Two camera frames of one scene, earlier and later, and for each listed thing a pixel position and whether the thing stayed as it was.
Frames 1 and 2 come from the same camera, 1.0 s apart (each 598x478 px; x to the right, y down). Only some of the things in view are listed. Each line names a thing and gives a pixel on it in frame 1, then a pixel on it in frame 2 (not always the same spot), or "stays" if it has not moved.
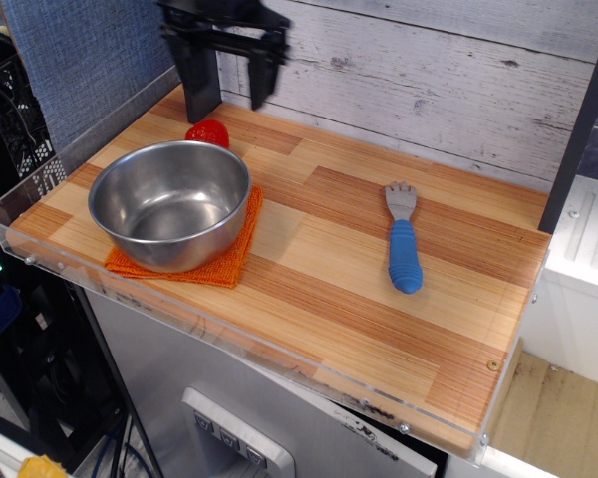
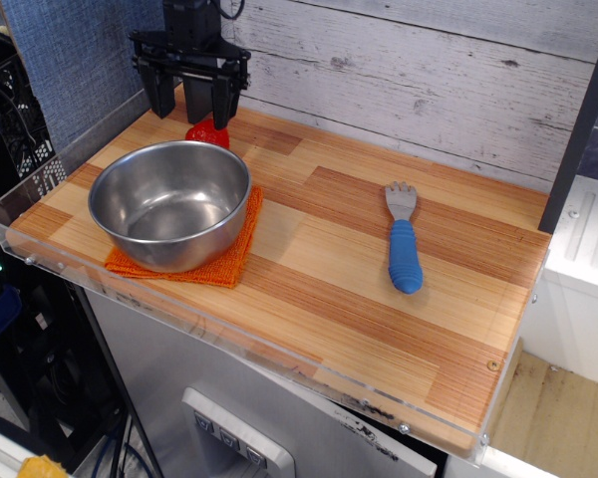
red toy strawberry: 208,130 stays
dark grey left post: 200,77 stays
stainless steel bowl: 172,205 stays
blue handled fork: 405,270 stays
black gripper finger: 198,72 → 160,88
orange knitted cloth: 224,271 stays
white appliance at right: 573,324 stays
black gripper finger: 263,65 → 225,98
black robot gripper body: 247,26 → 191,43
